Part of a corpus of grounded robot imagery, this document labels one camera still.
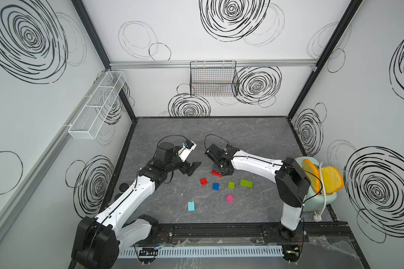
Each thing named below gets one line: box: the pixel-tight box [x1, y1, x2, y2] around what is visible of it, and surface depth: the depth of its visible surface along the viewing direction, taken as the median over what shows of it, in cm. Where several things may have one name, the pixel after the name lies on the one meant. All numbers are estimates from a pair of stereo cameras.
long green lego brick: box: [240, 178, 254, 188], surface depth 91 cm
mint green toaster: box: [324, 192, 338, 206], surface depth 71 cm
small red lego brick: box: [199, 177, 209, 187], surface depth 91 cm
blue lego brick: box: [212, 182, 220, 192], surface depth 88 cm
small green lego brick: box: [227, 181, 236, 190], surface depth 88 cm
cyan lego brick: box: [187, 200, 195, 212], surface depth 82 cm
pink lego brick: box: [225, 193, 235, 203], surface depth 84 cm
